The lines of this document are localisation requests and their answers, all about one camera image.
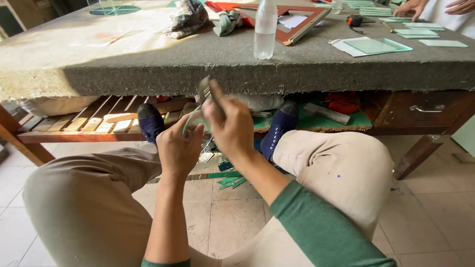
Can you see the person's right hand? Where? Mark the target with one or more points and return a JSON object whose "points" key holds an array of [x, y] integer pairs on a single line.
{"points": [[233, 129]]}

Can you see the person's left hand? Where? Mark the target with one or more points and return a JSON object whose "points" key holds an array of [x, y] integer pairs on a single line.
{"points": [[178, 150]]}

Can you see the round clear glass piece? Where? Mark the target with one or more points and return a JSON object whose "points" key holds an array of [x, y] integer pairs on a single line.
{"points": [[198, 122]]}

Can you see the grey metal pliers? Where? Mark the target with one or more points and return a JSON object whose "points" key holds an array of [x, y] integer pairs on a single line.
{"points": [[204, 91]]}

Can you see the white plastic bag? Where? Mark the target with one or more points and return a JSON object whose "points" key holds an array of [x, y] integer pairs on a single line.
{"points": [[259, 102]]}

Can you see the person's left navy shoe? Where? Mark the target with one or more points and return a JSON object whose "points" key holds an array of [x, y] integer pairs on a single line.
{"points": [[150, 122]]}

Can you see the person's navy shoe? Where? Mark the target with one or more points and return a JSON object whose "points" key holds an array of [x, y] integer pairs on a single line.
{"points": [[280, 128], [150, 122]]}

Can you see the heap of glass offcuts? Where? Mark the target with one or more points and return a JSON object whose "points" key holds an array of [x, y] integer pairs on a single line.
{"points": [[226, 174]]}

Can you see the person's right navy shoe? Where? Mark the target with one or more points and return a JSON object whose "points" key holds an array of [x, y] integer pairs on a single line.
{"points": [[280, 128]]}

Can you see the pale wooden stick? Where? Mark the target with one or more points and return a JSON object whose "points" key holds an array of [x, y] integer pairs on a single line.
{"points": [[120, 117]]}

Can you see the felt covered wooden work table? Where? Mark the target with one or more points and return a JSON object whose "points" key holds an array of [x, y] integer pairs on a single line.
{"points": [[148, 66]]}

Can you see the grey metal bar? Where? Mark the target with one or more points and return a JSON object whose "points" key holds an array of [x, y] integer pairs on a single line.
{"points": [[326, 114]]}

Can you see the wooden slatted shelf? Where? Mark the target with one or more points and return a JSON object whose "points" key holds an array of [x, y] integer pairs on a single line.
{"points": [[81, 120]]}

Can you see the clear plastic water bottle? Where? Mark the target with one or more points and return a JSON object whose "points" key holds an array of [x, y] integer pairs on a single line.
{"points": [[265, 29]]}

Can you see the grey green cloth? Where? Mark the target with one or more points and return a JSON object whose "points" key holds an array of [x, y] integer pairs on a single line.
{"points": [[226, 23]]}

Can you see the person's right leg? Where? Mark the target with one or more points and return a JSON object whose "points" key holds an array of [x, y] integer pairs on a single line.
{"points": [[334, 174]]}

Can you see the person's leg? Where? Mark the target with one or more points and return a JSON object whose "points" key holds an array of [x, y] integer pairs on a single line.
{"points": [[334, 174], [85, 215]]}

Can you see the red tool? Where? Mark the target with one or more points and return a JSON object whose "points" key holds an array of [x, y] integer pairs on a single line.
{"points": [[341, 103]]}

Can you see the person's left leg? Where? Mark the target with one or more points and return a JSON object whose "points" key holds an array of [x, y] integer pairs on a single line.
{"points": [[85, 215]]}

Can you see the plaid cloth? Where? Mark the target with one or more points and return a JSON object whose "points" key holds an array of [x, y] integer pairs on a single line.
{"points": [[187, 18]]}

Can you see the white sack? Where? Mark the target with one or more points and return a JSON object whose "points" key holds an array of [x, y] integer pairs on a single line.
{"points": [[63, 104]]}

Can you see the orange red cloth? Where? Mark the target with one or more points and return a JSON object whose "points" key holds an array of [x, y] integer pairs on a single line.
{"points": [[219, 6]]}

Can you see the white paper under triangle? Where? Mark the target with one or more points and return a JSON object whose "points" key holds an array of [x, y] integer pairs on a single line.
{"points": [[293, 20]]}

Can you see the red wooden triangle square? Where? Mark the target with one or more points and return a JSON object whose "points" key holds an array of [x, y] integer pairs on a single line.
{"points": [[308, 24]]}

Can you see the white paper sheet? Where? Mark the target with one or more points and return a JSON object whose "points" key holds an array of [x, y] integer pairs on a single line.
{"points": [[341, 46]]}

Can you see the round green glass disc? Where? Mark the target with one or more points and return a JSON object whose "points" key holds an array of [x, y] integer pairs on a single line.
{"points": [[115, 10]]}

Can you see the black orange tape measure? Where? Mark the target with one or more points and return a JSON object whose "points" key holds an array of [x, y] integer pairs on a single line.
{"points": [[354, 20]]}

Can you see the large clear glass sheet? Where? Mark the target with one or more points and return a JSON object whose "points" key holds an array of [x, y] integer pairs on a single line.
{"points": [[374, 45]]}

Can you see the stacks of green glass strips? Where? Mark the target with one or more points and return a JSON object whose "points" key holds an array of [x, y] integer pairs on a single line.
{"points": [[371, 8]]}

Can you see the small pale glass rectangle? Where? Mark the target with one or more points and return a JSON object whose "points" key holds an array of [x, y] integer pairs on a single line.
{"points": [[415, 33], [443, 43], [423, 26], [393, 19]]}

